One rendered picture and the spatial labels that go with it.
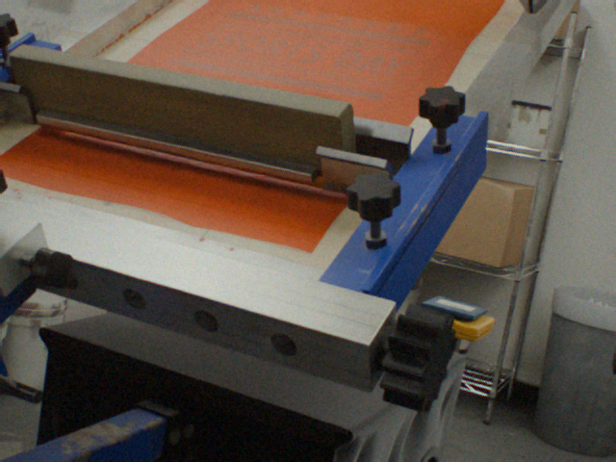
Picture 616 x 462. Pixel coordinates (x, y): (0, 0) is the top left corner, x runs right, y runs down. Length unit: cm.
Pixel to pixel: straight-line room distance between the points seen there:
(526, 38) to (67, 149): 55
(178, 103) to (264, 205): 14
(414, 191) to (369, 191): 11
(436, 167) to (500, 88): 19
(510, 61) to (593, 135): 353
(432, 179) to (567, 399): 339
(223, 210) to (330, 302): 28
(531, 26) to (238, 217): 47
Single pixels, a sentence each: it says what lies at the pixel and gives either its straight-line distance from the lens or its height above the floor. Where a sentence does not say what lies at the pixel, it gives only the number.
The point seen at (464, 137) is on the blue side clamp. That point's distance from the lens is 94.
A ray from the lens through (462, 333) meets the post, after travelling 172.
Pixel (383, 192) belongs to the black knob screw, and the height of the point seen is 124.
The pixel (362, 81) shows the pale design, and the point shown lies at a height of 133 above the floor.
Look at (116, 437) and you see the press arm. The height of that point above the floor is 92.
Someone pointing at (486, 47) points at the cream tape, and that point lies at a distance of 123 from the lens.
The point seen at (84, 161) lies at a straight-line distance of 108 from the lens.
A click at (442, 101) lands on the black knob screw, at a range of 90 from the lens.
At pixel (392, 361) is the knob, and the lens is 66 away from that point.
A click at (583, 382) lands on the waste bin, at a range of 421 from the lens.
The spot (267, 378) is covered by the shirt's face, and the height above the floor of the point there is 95.
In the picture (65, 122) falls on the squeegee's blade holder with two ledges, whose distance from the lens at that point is 108.
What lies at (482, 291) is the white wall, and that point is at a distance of 478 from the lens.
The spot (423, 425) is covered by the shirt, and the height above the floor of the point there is 88.
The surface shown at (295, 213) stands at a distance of 94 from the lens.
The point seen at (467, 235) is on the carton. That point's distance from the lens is 428.
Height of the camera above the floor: 131
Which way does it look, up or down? 8 degrees down
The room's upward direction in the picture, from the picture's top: 10 degrees clockwise
